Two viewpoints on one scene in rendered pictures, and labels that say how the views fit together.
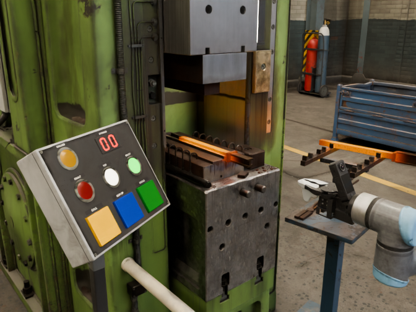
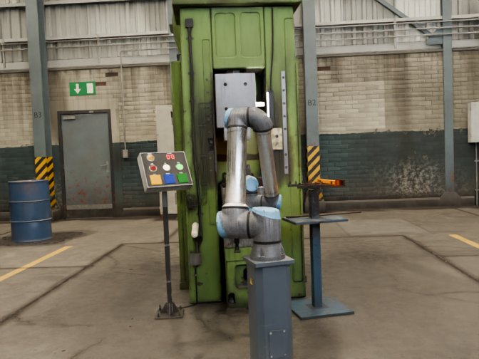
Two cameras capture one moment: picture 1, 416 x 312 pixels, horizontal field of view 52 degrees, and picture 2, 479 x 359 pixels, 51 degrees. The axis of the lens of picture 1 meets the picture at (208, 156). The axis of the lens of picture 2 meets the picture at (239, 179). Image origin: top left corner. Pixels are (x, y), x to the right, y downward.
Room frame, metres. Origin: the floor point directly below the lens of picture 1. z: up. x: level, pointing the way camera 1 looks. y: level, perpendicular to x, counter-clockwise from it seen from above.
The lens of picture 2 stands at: (-1.57, -2.23, 1.17)
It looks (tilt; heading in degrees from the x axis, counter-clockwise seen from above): 3 degrees down; 35
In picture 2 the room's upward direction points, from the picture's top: 2 degrees counter-clockwise
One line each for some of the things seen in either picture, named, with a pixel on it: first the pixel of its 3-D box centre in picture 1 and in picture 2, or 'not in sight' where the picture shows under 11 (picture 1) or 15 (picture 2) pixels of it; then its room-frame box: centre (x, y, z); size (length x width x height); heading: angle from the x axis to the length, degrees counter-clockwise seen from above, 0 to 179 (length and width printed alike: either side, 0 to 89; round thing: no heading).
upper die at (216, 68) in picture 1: (188, 62); (235, 134); (1.64, 0.07, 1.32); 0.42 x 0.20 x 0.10; 39
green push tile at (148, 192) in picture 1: (148, 196); (182, 178); (1.10, 0.16, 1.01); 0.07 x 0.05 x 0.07; 154
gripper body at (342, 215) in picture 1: (339, 202); not in sight; (1.13, -0.38, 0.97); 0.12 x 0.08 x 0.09; 39
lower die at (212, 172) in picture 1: (189, 153); not in sight; (1.64, 0.07, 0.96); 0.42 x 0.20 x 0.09; 39
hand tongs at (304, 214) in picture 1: (330, 196); (324, 214); (1.85, -0.57, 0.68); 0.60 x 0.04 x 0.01; 139
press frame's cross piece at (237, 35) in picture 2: not in sight; (236, 43); (1.79, 0.13, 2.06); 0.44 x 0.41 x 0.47; 39
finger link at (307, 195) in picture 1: (306, 191); not in sight; (1.20, -0.30, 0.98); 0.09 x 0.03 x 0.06; 39
